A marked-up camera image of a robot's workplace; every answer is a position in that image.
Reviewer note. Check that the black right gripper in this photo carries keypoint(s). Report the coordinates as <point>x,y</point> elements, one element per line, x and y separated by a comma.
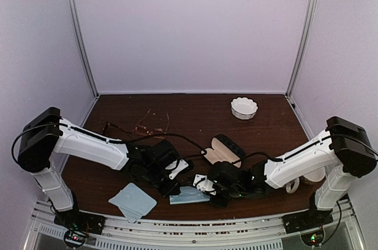
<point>221,203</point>

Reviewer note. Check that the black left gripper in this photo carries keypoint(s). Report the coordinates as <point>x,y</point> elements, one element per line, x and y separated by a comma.
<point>168,191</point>

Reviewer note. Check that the light blue cloth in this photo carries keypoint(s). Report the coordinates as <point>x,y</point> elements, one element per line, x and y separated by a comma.
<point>189,195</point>
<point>133,202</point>

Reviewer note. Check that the black glasses case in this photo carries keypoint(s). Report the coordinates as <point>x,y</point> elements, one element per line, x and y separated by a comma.
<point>224,149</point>

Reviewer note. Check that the dark brown sunglasses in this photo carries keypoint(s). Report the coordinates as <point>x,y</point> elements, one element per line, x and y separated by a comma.
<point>108,126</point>

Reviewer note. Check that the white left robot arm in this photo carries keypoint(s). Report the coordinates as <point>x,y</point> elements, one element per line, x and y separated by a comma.
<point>49,133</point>

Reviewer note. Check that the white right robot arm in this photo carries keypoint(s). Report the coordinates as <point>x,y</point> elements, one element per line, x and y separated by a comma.
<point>342,144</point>

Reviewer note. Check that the white patterned mug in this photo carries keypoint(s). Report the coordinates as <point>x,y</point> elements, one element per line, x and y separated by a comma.
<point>292,186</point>

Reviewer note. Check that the white scalloped ceramic dish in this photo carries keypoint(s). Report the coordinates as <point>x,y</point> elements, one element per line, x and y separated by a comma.
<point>243,108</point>

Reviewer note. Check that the white cream bowl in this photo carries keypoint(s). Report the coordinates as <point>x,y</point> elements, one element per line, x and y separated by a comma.
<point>313,177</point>

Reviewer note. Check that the aluminium front frame rail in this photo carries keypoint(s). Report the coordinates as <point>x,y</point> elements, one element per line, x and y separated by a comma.
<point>265,232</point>

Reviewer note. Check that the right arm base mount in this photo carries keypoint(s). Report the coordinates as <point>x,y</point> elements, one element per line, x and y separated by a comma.
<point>311,224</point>

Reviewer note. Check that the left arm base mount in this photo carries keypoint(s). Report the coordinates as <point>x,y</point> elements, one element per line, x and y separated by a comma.
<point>79,225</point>

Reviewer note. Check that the aluminium left corner post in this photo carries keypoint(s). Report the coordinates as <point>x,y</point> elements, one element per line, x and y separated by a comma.
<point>81,47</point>

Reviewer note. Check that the aluminium corner post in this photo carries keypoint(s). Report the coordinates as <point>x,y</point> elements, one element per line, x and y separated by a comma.
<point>309,17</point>
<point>81,47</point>

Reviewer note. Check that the aluminium right corner post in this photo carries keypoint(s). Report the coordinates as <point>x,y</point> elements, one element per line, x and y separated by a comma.
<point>309,17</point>

